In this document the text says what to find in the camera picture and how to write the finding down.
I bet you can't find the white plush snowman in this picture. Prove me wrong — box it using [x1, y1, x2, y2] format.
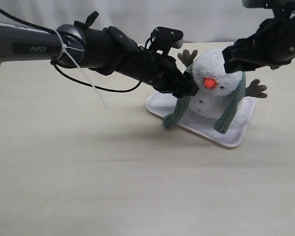
[177, 48, 267, 119]

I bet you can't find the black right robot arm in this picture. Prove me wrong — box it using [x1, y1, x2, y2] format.
[222, 0, 295, 73]

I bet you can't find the white rectangular plastic tray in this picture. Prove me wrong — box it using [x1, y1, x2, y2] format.
[145, 92, 256, 148]

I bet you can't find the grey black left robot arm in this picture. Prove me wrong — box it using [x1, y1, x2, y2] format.
[0, 12, 199, 98]

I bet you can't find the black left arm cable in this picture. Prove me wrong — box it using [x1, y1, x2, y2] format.
[0, 2, 143, 93]

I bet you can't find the green knitted scarf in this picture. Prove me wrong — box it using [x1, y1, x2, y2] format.
[163, 64, 246, 134]

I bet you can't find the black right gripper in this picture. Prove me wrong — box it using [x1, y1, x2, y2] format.
[222, 18, 295, 73]

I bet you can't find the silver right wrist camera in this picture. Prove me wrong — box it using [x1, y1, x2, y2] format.
[241, 0, 295, 9]

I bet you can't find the white backdrop curtain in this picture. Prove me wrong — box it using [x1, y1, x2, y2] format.
[0, 0, 273, 43]

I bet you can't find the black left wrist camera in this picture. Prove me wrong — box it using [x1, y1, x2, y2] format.
[148, 27, 184, 55]

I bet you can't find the white zip tie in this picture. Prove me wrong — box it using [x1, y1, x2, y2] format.
[54, 29, 108, 111]

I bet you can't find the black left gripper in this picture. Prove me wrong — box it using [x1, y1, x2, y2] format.
[135, 46, 199, 98]

